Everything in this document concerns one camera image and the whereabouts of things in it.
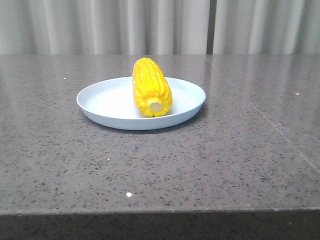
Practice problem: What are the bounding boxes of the yellow corn cob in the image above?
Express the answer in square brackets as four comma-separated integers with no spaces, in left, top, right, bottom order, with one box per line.
[132,57,173,117]

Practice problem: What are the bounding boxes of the light blue round plate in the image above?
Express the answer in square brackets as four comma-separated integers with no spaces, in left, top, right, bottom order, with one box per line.
[76,76,206,131]

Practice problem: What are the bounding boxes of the white pleated curtain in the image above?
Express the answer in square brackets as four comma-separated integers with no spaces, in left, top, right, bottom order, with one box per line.
[0,0,320,55]

